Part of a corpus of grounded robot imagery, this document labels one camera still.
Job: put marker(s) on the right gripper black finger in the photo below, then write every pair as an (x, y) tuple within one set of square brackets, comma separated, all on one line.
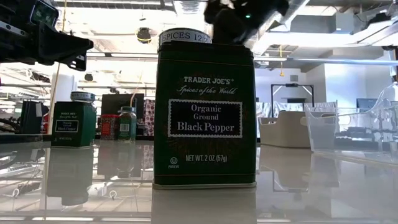
[(228, 31)]

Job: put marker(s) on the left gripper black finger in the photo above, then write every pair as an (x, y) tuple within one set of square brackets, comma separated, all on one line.
[(79, 63), (62, 43)]

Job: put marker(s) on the dark green pepper tin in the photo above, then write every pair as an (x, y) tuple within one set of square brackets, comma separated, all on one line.
[(71, 124), (205, 118)]

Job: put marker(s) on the red lid paprika tin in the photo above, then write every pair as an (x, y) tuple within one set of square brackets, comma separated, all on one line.
[(109, 127)]

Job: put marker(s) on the small black dome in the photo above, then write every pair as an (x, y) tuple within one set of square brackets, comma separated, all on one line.
[(88, 77)]

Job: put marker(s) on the white round pillar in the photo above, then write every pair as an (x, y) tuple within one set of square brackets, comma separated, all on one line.
[(63, 90)]

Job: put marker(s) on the black computer monitor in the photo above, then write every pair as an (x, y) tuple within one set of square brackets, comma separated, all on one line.
[(118, 104)]

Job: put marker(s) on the yellow ceiling pendant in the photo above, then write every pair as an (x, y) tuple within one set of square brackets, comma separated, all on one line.
[(281, 74)]

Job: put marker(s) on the black ceiling dome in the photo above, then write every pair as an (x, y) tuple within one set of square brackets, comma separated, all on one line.
[(144, 35)]

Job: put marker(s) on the black equipment cases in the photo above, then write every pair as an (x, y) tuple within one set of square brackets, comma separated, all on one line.
[(29, 116)]

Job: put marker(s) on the silver foil curtain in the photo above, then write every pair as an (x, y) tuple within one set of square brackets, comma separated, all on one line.
[(267, 109)]

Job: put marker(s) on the red white patterned cloth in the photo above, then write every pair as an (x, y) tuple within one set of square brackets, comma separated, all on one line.
[(149, 116)]

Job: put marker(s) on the white plastic bin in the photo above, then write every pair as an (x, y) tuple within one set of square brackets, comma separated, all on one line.
[(283, 133)]

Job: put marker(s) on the clear plastic bin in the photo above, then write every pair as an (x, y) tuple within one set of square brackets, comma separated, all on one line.
[(323, 133)]

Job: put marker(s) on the distant dark monitor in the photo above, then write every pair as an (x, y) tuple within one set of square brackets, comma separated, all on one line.
[(367, 103)]

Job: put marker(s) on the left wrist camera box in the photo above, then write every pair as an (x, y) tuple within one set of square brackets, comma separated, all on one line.
[(43, 12)]

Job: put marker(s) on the white ceiling duct pipe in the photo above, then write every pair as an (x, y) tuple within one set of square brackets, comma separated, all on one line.
[(276, 23)]

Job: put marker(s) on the black aluminium table frame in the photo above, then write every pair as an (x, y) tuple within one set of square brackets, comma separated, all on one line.
[(25, 138)]

